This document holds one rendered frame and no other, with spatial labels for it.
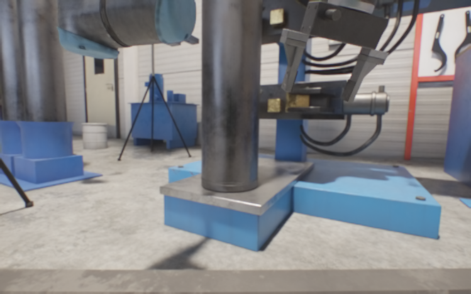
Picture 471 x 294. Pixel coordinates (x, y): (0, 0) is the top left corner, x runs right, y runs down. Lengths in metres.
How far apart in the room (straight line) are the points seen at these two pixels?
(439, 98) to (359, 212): 2.33
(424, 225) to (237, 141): 0.71
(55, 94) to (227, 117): 1.28
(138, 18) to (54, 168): 1.48
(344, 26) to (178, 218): 0.75
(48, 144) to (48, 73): 0.42
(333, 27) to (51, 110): 1.64
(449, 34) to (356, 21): 2.85
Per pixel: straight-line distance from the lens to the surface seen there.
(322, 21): 0.46
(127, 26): 0.43
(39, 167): 1.78
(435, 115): 3.22
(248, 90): 0.81
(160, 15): 0.40
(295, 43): 0.46
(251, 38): 0.85
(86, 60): 6.25
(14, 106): 2.13
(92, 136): 3.52
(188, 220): 0.89
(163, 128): 3.40
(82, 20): 0.48
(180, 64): 4.27
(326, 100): 1.09
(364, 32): 0.50
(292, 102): 1.06
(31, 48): 1.88
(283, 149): 1.63
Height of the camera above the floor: 0.39
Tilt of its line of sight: 6 degrees down
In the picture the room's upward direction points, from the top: 1 degrees clockwise
